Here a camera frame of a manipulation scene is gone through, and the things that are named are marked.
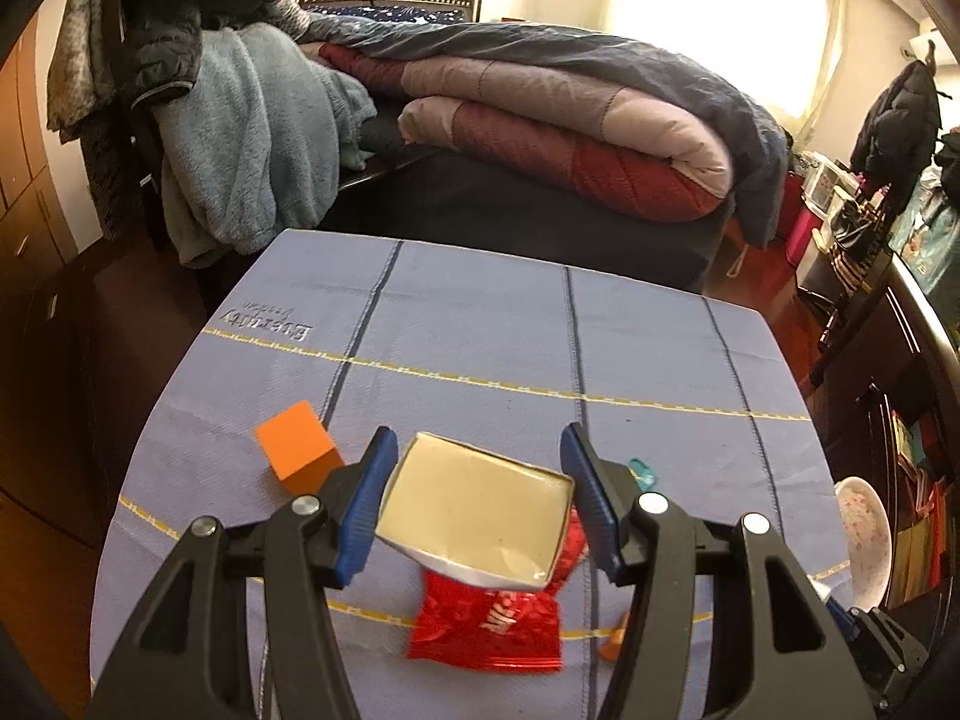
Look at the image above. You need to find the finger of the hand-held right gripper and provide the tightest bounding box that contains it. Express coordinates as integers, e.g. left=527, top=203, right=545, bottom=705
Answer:
left=821, top=596, right=935, bottom=718

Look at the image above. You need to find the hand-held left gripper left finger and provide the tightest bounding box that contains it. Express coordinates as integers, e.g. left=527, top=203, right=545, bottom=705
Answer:
left=86, top=426, right=400, bottom=720

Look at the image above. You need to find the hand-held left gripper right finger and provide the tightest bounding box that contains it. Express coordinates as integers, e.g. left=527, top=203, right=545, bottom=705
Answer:
left=559, top=421, right=875, bottom=720

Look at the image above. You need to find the cream paper box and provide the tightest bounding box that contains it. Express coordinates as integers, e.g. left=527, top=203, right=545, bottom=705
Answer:
left=373, top=431, right=577, bottom=592

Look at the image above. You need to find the white floral bowl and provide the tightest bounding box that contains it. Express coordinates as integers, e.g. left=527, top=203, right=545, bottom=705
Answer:
left=834, top=475, right=896, bottom=613

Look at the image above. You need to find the orange block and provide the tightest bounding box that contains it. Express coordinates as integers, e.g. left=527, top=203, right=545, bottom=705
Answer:
left=255, top=400, right=347, bottom=497

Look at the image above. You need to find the small orange wrapper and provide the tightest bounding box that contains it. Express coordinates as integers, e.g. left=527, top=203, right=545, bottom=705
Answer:
left=600, top=611, right=632, bottom=662

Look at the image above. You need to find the row of books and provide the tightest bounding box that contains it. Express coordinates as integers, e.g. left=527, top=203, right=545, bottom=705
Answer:
left=889, top=412, right=950, bottom=602

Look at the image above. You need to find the red snack packet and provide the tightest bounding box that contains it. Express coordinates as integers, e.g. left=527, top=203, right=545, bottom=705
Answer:
left=407, top=506, right=588, bottom=673

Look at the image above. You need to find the blue striped tablecloth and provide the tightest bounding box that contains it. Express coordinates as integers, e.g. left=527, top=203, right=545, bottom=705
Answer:
left=88, top=229, right=856, bottom=720

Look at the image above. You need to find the dark wooden bed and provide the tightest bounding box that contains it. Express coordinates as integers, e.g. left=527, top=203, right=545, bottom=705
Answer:
left=289, top=0, right=789, bottom=294

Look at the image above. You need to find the dark wooden dresser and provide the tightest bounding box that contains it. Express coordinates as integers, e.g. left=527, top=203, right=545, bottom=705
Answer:
left=806, top=240, right=960, bottom=691

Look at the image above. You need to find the pink storage bin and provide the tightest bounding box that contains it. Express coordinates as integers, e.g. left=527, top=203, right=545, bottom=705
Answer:
left=784, top=199, right=823, bottom=268

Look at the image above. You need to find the striped dark handbag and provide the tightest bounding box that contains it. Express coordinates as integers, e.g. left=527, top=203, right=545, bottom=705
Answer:
left=829, top=187, right=894, bottom=294

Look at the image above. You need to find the light blue fleece robe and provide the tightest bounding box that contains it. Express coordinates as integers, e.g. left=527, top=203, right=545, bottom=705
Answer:
left=154, top=22, right=380, bottom=272

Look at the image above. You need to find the white plastic container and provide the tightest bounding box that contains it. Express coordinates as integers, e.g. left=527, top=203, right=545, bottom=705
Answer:
left=802, top=154, right=857, bottom=219

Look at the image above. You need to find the black chair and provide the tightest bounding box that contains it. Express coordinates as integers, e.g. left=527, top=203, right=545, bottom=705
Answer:
left=97, top=0, right=175, bottom=250

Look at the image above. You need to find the teal printed bag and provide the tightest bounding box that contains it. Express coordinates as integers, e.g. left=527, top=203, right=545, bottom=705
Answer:
left=889, top=169, right=960, bottom=298

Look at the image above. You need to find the brown wooden wardrobe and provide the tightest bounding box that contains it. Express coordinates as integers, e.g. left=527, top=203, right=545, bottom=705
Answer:
left=0, top=15, right=107, bottom=542

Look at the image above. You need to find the folded red and pink quilt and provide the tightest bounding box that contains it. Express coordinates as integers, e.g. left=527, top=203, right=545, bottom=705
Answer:
left=300, top=11, right=789, bottom=249

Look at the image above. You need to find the dark hanging coat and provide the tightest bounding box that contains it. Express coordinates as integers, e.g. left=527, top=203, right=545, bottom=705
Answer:
left=851, top=60, right=943, bottom=197

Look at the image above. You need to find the blue star print pillow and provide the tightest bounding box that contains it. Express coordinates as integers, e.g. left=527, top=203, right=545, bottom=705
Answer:
left=307, top=4, right=467, bottom=24

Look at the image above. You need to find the dark puffer jacket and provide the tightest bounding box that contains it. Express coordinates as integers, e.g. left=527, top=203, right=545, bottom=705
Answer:
left=124, top=0, right=204, bottom=110

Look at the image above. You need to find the sheer white curtain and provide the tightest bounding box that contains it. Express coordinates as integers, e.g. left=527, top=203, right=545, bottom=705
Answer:
left=517, top=0, right=849, bottom=122

